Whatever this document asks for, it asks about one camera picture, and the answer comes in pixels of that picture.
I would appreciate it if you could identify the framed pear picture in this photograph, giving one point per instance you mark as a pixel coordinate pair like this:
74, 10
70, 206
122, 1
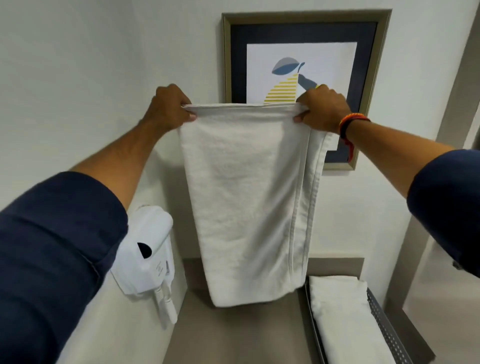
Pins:
311, 45

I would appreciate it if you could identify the grey door frame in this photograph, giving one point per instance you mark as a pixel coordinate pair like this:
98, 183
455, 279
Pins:
431, 180

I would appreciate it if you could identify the person's right forearm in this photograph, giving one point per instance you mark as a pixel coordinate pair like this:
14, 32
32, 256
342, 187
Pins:
420, 176

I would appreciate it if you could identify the grey perforated metal tray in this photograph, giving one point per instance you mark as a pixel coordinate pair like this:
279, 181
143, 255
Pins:
382, 330

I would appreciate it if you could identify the person's left thumb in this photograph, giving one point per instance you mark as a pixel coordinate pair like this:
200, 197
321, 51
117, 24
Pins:
188, 116

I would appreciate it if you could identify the person's right hand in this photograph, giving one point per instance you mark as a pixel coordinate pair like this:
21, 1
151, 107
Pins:
325, 109

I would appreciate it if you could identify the person's right thumb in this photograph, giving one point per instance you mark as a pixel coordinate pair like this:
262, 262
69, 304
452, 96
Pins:
302, 115

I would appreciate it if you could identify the white bath towel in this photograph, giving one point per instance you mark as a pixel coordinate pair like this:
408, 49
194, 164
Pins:
247, 202

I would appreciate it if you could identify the red orange thread wristband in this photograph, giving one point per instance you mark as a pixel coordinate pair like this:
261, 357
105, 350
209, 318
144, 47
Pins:
350, 125

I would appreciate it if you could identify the folded white towel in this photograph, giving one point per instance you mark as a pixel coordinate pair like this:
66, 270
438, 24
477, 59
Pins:
341, 318

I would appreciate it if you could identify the person's left hand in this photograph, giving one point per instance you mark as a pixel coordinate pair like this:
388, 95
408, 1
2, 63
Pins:
168, 107

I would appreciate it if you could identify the white wall hair dryer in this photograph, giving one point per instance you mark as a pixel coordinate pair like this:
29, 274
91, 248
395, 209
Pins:
148, 255

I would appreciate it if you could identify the person's left forearm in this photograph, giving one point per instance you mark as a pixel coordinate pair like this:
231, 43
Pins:
63, 240

